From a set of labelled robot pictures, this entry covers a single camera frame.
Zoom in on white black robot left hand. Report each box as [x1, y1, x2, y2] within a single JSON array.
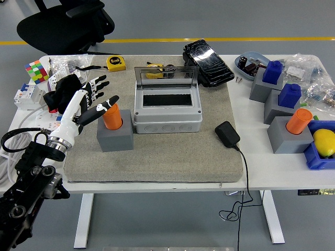
[[48, 74, 119, 144]]

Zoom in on orange cylinder battery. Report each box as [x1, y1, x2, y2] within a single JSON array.
[[285, 108, 314, 135], [102, 103, 124, 130]]

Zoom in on grey junction box with lid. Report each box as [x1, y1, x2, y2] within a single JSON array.
[[132, 65, 204, 134]]

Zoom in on white power strip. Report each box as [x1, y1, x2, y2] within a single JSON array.
[[15, 104, 66, 136]]

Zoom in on black cloth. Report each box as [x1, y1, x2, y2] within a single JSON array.
[[43, 74, 84, 115]]

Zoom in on grey square holder block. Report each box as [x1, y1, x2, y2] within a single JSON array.
[[263, 89, 302, 125], [266, 116, 315, 154], [96, 109, 135, 153], [249, 67, 285, 104]]

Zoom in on white circuit breaker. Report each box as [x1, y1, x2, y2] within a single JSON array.
[[13, 83, 47, 110]]

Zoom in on clear bag with small parts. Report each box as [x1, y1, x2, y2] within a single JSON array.
[[48, 55, 94, 84]]

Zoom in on large colourful puzzle cube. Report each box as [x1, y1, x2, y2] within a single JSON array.
[[25, 60, 50, 85]]

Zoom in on yellow square tape measure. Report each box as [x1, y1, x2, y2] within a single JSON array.
[[75, 55, 127, 73]]

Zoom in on black office chair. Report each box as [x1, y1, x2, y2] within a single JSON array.
[[16, 0, 116, 55]]

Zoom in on white table leg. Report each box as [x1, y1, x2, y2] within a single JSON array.
[[259, 190, 285, 244], [73, 193, 94, 249]]

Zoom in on grey-brown mat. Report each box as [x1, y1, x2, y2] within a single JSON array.
[[63, 54, 244, 184]]

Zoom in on black shiny wrapped case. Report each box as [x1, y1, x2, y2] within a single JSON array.
[[182, 39, 235, 88]]

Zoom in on black power adapter plug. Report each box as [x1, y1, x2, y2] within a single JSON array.
[[214, 121, 241, 149]]

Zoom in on brown capacitors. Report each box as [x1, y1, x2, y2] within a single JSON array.
[[244, 62, 260, 76]]

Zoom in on blue-grey oval dish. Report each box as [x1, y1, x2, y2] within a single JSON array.
[[234, 51, 271, 81]]

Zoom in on blue bottle-shaped block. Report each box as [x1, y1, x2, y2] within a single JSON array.
[[262, 60, 284, 85], [277, 83, 302, 109]]

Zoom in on clear plastic parts bag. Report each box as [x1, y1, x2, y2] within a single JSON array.
[[282, 53, 328, 84], [300, 78, 335, 113]]

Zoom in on blue plastic bin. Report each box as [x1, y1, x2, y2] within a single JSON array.
[[303, 120, 335, 170]]

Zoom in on black table control panel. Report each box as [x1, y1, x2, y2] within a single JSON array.
[[297, 188, 335, 196]]

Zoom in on yellow toy fruit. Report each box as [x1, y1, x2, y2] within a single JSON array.
[[312, 128, 335, 158]]

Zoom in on white power cable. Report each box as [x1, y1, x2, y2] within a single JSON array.
[[0, 104, 49, 185]]

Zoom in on black adapter cord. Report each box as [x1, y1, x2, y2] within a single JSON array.
[[218, 145, 263, 251]]

